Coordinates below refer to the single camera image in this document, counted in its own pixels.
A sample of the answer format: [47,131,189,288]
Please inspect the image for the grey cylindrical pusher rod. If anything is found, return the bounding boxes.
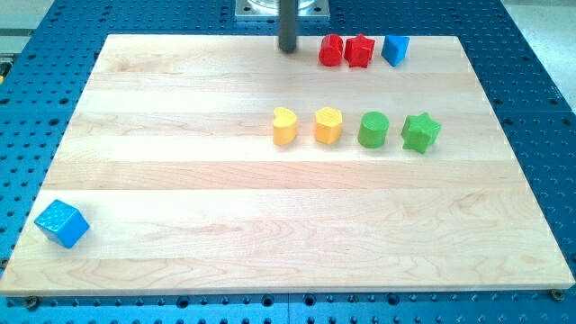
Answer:
[278,0,298,53]

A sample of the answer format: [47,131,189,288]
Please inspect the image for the blue triangular prism block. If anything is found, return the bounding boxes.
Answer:
[381,35,410,67]

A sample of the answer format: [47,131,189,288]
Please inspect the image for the light wooden board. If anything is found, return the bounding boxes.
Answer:
[1,34,574,296]

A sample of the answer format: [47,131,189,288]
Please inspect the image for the red cylinder block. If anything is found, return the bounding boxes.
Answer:
[319,33,344,67]

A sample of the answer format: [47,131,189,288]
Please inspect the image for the yellow heart block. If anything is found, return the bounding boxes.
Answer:
[273,107,298,146]

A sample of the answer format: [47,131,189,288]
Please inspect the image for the red star block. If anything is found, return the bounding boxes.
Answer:
[344,34,375,68]

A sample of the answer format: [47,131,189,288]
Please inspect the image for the green star block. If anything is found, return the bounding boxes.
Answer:
[400,112,441,154]

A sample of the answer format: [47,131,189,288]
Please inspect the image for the blue cube block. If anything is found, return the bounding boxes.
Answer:
[34,200,90,248]

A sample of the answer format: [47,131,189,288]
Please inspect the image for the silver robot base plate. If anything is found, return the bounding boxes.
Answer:
[235,0,330,21]

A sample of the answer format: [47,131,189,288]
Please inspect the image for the yellow hexagon block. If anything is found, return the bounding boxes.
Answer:
[315,106,343,144]

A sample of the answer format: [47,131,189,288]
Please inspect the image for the green cylinder block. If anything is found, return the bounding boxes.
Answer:
[357,112,390,149]

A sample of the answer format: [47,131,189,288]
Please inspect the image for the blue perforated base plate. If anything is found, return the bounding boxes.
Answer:
[1,0,575,323]

